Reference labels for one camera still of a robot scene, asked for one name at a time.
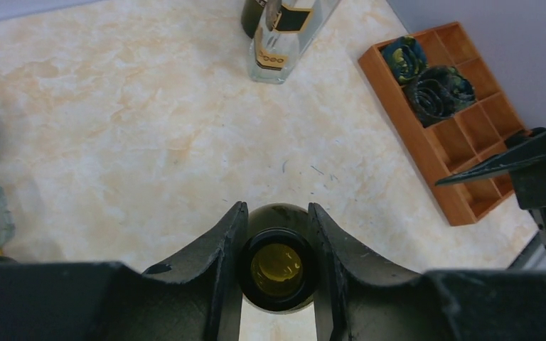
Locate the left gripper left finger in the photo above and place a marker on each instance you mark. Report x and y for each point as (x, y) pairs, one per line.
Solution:
(191, 295)

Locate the black rosette middle tray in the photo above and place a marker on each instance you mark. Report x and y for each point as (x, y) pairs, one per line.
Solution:
(431, 95)

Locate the clear tall glass bottle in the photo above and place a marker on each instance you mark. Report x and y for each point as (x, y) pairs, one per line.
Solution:
(284, 32)

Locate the aluminium frame rail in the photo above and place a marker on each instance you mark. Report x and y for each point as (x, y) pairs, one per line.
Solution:
(532, 257)

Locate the olive green wine bottle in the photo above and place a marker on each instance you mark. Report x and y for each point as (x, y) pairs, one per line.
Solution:
(276, 268)

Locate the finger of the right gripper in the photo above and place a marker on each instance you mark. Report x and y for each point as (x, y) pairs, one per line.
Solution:
(520, 156)

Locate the green bottle grey capsule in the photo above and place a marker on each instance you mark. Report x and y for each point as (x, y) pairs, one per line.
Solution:
(250, 16)

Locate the black rosette front compartment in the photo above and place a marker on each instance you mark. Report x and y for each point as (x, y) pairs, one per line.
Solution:
(522, 136)

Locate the dark rosette back compartment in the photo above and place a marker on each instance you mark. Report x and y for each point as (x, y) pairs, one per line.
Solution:
(405, 58)

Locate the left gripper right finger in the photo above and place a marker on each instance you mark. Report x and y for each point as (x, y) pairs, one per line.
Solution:
(361, 295)

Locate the orange compartment tray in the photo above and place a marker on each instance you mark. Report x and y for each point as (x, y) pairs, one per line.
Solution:
(460, 142)

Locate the dark green rosette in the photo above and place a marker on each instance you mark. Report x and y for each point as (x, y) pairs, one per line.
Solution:
(462, 91)

